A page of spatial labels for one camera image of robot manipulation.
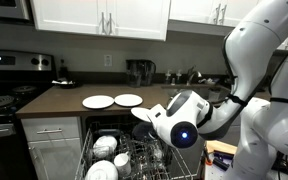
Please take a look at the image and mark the black dishwasher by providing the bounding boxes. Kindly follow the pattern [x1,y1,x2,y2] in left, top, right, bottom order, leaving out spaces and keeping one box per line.
[80,113,168,141]

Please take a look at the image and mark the small soap bottle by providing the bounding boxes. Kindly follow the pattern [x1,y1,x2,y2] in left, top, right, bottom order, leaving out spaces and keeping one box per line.
[164,69,172,85]
[175,69,183,85]

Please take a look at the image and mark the dark grey bowl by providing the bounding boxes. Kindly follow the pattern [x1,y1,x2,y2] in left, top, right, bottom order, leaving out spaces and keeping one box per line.
[131,120,158,141]

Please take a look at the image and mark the chrome faucet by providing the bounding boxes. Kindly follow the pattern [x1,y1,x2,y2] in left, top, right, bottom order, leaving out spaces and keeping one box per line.
[186,65,203,86]

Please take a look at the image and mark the small white cup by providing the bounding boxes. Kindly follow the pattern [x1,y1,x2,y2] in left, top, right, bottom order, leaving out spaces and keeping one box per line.
[152,148,164,162]

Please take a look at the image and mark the white bowl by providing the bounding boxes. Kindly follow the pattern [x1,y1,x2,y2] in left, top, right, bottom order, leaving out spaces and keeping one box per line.
[84,159,119,180]
[92,134,119,160]

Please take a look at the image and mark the cup in sink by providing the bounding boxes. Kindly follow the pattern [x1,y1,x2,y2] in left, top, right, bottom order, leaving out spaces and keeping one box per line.
[207,87,222,102]

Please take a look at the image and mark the white mug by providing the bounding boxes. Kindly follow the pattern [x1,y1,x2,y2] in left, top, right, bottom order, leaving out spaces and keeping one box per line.
[113,151,133,178]

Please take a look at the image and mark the small black dish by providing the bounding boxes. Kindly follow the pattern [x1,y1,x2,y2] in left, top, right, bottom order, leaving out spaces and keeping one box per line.
[51,79,82,90]

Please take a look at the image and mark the dark bottle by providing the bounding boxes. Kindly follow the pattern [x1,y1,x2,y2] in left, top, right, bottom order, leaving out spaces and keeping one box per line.
[58,58,70,81]

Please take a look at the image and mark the orange black clamp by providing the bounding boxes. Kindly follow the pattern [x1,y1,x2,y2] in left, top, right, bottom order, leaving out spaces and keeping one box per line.
[202,144,215,167]

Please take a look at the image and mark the wooden base board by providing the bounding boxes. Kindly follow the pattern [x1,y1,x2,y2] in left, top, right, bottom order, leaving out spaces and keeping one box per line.
[205,139,239,157]

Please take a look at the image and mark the grey robot mounting table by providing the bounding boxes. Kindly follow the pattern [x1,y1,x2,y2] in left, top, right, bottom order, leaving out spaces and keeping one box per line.
[200,154,242,180]

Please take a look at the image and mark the black electric stove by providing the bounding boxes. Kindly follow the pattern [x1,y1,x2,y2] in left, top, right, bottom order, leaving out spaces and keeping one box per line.
[0,49,58,180]

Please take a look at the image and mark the white wall outlet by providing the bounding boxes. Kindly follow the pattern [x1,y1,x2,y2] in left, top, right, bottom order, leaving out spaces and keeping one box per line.
[103,54,113,68]

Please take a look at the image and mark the wire dishwasher rack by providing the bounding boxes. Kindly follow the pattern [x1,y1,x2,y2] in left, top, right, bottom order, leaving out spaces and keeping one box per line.
[74,120,198,180]

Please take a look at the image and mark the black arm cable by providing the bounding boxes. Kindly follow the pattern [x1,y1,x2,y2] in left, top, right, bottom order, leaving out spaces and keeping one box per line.
[221,31,288,108]

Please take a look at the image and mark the white wall cabinet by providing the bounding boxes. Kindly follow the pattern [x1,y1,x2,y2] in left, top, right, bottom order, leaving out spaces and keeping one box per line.
[29,0,172,42]
[168,0,262,36]

